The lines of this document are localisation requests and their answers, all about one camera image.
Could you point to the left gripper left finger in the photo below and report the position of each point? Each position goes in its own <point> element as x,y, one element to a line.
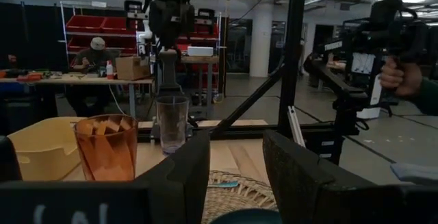
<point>137,203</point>

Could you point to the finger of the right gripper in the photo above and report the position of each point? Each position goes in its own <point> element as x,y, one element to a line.
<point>133,10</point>
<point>206,16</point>

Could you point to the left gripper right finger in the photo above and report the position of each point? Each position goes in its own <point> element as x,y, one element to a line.
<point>325,200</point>

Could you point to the orange faceted tumbler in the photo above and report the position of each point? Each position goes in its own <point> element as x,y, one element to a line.
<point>106,148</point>

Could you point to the teal plate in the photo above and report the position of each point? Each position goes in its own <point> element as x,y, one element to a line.
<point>246,217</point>

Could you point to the clear drinking glass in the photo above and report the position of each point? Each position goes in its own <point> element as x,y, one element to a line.
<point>171,124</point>

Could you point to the light blue spoon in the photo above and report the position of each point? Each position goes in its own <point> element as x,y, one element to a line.
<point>226,184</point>

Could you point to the white box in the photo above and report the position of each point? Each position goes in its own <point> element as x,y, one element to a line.
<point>200,51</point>

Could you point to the wooden side table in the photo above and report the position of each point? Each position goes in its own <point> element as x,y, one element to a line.
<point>202,59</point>

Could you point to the metal shelf red bins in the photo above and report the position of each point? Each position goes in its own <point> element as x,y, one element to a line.
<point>85,23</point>

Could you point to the cardboard box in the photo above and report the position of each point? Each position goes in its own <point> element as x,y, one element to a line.
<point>131,68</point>

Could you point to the person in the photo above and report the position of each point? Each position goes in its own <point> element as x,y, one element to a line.
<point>94,56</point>
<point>400,78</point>

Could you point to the white building column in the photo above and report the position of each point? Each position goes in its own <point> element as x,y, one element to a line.
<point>261,46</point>

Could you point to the round woven straw placemat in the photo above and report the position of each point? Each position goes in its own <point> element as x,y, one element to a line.
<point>239,200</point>

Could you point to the yellow plastic basket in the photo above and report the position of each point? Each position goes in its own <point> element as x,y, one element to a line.
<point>44,148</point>

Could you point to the black aluminium table frame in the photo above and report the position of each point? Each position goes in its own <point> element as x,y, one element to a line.
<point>292,46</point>

